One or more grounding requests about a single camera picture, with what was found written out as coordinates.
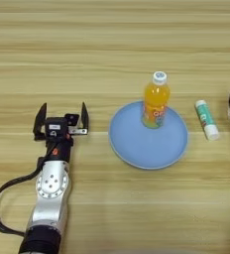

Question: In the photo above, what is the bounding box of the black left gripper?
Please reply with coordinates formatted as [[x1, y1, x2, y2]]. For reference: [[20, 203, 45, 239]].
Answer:
[[32, 101, 90, 165]]

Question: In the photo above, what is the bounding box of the orange juice bottle white cap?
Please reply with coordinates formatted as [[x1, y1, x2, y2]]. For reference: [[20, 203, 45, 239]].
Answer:
[[141, 70, 172, 130]]

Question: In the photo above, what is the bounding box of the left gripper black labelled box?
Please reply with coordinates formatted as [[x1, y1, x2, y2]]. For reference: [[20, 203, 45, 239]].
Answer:
[[44, 116, 69, 141]]

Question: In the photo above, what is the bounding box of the green white glue stick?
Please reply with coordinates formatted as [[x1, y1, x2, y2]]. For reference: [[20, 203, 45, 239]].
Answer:
[[194, 99, 221, 142]]

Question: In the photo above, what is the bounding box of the round blue plate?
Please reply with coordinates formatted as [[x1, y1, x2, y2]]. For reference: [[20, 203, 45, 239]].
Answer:
[[107, 99, 189, 171]]

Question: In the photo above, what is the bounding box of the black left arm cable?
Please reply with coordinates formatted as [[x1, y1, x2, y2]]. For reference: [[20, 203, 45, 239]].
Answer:
[[0, 164, 46, 238]]

